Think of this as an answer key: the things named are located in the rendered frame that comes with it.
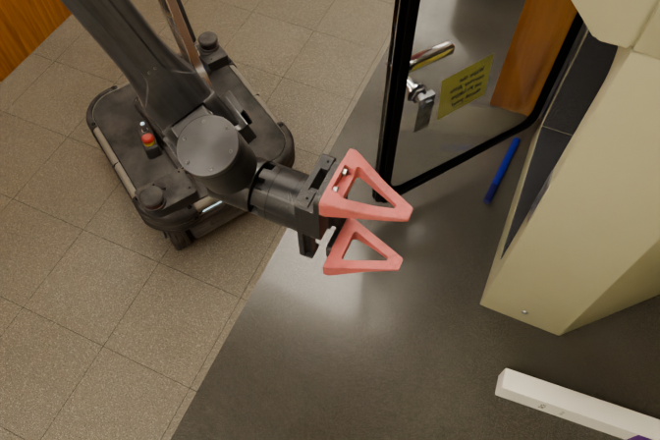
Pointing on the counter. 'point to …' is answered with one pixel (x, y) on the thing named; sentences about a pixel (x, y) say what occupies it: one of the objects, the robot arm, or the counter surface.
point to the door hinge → (563, 72)
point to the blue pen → (501, 171)
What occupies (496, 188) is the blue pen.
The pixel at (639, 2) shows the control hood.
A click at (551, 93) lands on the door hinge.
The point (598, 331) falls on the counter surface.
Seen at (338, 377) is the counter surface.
